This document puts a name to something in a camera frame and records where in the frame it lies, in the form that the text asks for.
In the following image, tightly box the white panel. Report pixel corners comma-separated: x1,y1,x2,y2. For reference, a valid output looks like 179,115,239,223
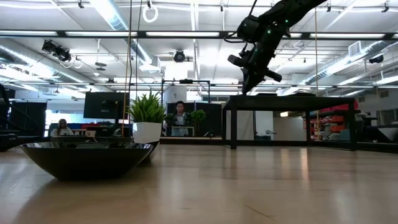
226,110,274,141

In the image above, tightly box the black overhead camera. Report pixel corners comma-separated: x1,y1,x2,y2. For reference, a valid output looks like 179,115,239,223
173,49,187,63

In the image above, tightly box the black background rig frame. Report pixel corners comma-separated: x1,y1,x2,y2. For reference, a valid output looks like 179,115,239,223
160,79,211,138

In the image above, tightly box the black wavy round mini plate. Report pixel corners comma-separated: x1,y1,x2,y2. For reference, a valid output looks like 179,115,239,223
19,141,154,182
139,140,162,164

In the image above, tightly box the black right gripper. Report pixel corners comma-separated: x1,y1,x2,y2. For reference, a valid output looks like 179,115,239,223
228,30,282,95

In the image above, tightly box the person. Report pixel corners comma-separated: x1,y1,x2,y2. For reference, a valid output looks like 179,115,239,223
49,118,75,137
164,100,195,138

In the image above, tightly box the small green plant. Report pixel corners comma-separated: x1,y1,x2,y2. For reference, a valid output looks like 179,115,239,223
190,109,206,125

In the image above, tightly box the large black monitor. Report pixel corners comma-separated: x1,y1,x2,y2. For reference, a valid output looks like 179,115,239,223
83,91,130,120

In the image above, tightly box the black perforated metal shelf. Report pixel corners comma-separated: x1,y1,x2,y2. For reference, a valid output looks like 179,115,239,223
221,94,358,152

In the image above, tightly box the black partition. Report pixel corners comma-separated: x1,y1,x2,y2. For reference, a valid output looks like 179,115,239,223
166,101,223,138

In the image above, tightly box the black ceiling camera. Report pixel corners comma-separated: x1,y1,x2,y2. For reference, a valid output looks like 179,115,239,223
368,54,385,65

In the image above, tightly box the white cable loop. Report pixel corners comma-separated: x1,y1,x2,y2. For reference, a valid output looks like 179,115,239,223
142,4,159,24

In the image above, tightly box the black ceiling spotlight rig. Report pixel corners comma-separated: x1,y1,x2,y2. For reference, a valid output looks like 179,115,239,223
41,39,73,63

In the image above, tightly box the green plant in white pot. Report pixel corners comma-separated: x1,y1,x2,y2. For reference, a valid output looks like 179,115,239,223
126,91,169,144

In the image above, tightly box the black cabinet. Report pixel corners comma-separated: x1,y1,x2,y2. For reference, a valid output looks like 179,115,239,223
9,101,47,137

